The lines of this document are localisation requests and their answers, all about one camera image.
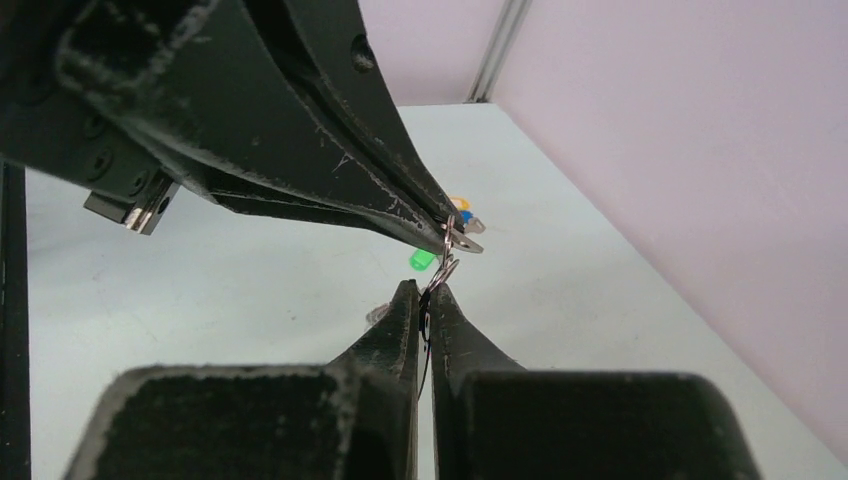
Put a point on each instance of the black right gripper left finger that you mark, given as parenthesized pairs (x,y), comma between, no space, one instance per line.
(352,418)

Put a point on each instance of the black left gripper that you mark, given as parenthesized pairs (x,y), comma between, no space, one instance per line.
(192,83)

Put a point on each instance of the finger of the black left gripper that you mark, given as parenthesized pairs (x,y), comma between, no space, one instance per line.
(322,49)

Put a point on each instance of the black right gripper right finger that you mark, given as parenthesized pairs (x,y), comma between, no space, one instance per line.
(495,419)

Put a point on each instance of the silver key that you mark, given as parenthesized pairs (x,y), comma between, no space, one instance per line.
(463,243)

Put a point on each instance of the green key tag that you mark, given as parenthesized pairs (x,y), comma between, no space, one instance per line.
(420,260)

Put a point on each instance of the yellow key tag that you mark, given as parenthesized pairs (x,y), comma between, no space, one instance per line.
(460,203)

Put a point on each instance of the left aluminium frame post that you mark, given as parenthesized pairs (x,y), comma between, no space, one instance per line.
(506,30)

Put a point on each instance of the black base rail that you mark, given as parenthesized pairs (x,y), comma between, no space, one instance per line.
(15,361)

